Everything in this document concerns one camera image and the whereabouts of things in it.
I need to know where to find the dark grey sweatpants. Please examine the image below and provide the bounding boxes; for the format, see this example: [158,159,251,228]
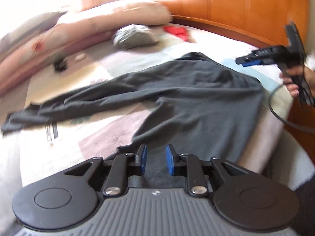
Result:
[0,52,265,189]

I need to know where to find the grey bundled cloth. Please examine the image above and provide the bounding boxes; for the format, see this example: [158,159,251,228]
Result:
[113,24,159,50]

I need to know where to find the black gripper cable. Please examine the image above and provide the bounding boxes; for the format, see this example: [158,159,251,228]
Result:
[268,83,315,136]

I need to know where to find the white earbud case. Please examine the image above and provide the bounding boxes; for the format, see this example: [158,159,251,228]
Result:
[74,53,86,62]

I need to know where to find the black hair claw clip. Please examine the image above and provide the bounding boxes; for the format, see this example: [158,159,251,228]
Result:
[53,58,68,72]

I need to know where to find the grey floral pillow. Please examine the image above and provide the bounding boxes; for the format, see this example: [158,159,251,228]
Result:
[1,11,67,61]

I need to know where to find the person's right hand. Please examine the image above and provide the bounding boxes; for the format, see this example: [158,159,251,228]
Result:
[279,65,315,98]

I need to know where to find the pink floral folded quilt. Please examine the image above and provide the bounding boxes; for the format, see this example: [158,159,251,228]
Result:
[1,1,172,94]

